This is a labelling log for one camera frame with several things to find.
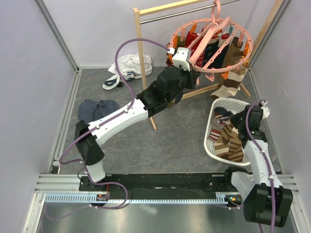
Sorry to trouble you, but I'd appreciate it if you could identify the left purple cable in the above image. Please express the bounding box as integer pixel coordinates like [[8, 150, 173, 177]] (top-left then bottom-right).
[[59, 38, 172, 166]]

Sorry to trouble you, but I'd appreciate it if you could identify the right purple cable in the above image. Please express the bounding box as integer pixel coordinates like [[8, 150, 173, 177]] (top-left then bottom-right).
[[244, 101, 276, 233]]

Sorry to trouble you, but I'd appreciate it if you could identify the pink round clip hanger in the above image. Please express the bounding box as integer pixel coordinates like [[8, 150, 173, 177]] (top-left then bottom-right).
[[168, 0, 253, 81]]

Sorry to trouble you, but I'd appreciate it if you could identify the wooden clothes rack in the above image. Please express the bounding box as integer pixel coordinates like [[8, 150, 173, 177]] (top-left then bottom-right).
[[133, 0, 284, 131]]

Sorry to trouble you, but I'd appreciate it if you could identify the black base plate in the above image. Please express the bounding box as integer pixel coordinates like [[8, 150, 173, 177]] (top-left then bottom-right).
[[79, 172, 243, 201]]

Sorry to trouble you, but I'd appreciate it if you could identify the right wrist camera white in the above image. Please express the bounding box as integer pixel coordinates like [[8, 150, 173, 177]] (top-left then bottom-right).
[[258, 100, 270, 119]]

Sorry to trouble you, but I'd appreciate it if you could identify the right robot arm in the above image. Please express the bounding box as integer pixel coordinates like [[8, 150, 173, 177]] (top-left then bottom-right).
[[222, 101, 294, 233]]

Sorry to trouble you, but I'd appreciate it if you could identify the dark navy sock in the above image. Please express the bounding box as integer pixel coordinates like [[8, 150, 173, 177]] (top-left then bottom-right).
[[213, 107, 233, 117]]

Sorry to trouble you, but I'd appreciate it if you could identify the purple cable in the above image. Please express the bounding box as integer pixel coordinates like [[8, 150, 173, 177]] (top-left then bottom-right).
[[244, 101, 276, 233], [59, 38, 172, 166]]

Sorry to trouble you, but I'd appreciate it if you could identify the red christmas sock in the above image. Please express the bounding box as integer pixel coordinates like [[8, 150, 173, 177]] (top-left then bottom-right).
[[185, 31, 205, 67]]

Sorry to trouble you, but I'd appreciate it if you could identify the white laundry basket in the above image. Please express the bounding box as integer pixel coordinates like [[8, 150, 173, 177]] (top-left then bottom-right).
[[204, 98, 250, 166]]

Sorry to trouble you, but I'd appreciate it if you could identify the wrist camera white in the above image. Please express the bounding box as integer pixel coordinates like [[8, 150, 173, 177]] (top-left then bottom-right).
[[167, 47, 191, 71], [258, 100, 270, 119]]

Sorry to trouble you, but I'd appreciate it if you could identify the navy christmas sock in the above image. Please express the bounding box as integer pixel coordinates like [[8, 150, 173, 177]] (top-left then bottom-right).
[[174, 90, 183, 104]]

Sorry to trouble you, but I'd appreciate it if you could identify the blue grey cloth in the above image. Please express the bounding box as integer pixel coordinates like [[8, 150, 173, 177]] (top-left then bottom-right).
[[78, 100, 119, 123]]

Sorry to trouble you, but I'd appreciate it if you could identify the red white striped sock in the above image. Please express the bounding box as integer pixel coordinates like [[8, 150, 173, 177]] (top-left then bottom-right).
[[208, 114, 231, 142]]

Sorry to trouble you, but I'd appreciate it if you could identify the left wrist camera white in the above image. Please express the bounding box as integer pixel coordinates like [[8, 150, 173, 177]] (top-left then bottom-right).
[[167, 47, 191, 71]]

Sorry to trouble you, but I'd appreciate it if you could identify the brown striped sock in basket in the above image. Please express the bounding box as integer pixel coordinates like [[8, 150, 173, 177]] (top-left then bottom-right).
[[214, 124, 244, 163]]

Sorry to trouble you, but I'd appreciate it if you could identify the navy hanging sock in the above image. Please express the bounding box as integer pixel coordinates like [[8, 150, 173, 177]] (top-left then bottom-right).
[[203, 36, 230, 71]]

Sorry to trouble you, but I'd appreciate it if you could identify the white cloth bag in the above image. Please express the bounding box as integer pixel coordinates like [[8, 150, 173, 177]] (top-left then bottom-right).
[[102, 53, 153, 90]]

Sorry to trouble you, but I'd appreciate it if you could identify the white cable duct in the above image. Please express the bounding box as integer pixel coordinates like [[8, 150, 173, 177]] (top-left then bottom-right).
[[45, 192, 239, 204]]

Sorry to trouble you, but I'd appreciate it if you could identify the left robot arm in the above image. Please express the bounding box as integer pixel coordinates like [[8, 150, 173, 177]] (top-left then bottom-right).
[[74, 66, 200, 191]]

